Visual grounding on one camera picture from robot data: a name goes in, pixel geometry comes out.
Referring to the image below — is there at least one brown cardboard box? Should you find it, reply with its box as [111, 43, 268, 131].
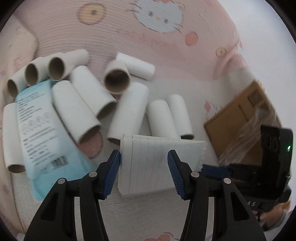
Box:
[204, 81, 281, 166]

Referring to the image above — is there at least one cardboard tube far left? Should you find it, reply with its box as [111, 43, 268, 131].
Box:
[7, 66, 28, 98]

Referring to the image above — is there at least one white lined notepad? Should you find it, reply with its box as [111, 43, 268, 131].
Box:
[118, 134, 207, 196]

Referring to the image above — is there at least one cardboard tube lower left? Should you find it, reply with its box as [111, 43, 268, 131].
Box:
[3, 102, 25, 173]

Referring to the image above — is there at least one white cardboard tube angled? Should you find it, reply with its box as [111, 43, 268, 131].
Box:
[69, 66, 117, 120]

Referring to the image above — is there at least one large white cardboard tube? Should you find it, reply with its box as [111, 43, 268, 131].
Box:
[52, 80, 101, 144]

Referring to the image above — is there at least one cardboard tube open end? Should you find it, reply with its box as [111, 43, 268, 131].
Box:
[102, 60, 130, 94]

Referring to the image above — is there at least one light blue tissue pack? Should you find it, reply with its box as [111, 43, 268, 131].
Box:
[16, 80, 93, 201]

